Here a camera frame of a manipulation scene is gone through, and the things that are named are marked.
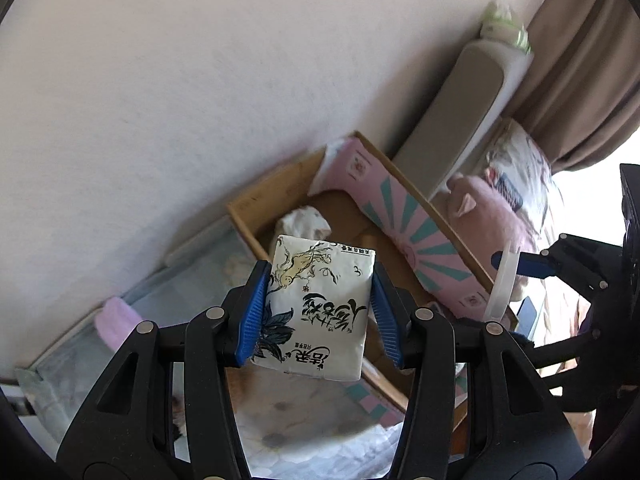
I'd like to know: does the brown curtain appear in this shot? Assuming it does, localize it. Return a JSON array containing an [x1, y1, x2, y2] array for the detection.
[[510, 0, 640, 171]]

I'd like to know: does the small white frilly plush toy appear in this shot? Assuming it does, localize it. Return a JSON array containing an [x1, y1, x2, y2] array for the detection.
[[272, 206, 333, 256]]

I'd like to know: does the green and white tissue pack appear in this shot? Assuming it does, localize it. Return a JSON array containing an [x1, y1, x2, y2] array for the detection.
[[479, 0, 533, 56]]

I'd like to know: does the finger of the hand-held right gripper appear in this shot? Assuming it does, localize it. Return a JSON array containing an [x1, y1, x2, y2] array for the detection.
[[491, 232, 623, 311], [510, 327, 608, 413]]

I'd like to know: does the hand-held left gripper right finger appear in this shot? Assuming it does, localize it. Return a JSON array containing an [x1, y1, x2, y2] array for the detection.
[[369, 262, 588, 480]]

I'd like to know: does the floral pillow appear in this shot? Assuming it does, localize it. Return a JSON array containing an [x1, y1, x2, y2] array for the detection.
[[480, 117, 566, 256]]

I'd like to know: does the pink fluffy towel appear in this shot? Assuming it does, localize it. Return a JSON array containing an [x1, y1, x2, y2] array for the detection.
[[95, 296, 146, 351]]

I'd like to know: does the dark blue flat object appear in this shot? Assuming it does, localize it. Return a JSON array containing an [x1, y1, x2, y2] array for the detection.
[[515, 296, 538, 333]]

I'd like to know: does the white tissue packet black print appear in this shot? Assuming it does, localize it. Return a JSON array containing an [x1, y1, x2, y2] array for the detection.
[[249, 234, 376, 382]]

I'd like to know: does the beige sofa cushion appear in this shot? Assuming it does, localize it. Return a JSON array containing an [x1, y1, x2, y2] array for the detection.
[[392, 40, 533, 198]]

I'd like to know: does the pink and teal cardboard box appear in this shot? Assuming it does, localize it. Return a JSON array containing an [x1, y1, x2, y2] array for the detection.
[[226, 130, 519, 456]]

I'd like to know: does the pink plush pillow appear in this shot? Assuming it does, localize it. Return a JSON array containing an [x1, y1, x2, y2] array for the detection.
[[432, 172, 541, 301]]

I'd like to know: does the floral blue cloth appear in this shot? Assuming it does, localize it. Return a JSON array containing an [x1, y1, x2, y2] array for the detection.
[[30, 232, 401, 480]]

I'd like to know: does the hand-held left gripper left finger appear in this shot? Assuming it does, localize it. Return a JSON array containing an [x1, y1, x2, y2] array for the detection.
[[56, 260, 273, 480]]

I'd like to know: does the white quilted cloth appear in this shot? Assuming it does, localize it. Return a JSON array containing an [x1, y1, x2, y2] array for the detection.
[[250, 425, 401, 480]]

